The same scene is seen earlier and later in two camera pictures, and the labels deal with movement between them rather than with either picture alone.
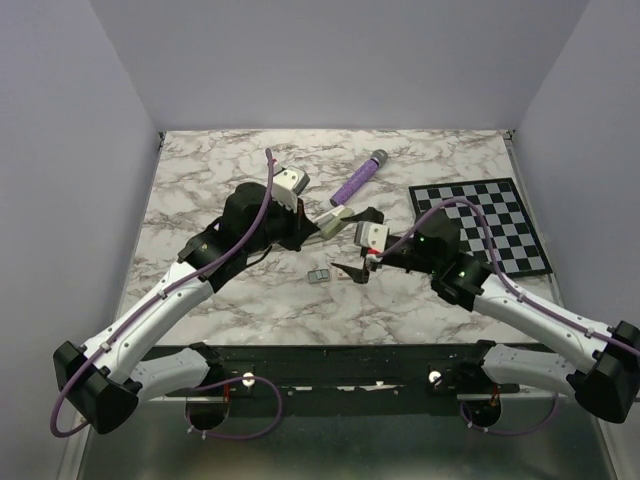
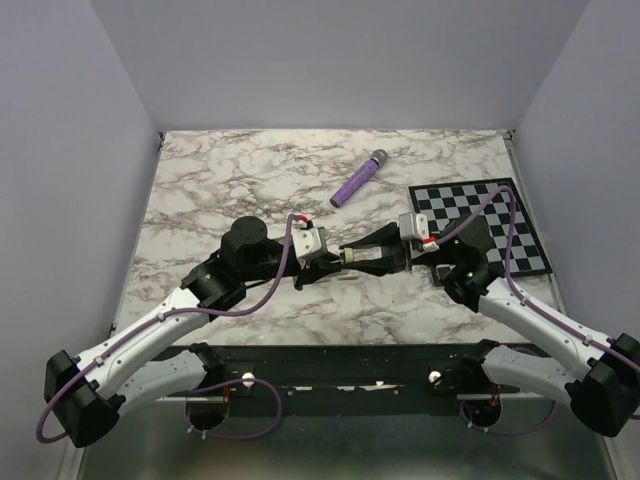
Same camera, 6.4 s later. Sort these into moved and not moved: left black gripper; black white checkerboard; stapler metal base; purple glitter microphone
Moved: left black gripper; stapler metal base
Not moved: purple glitter microphone; black white checkerboard
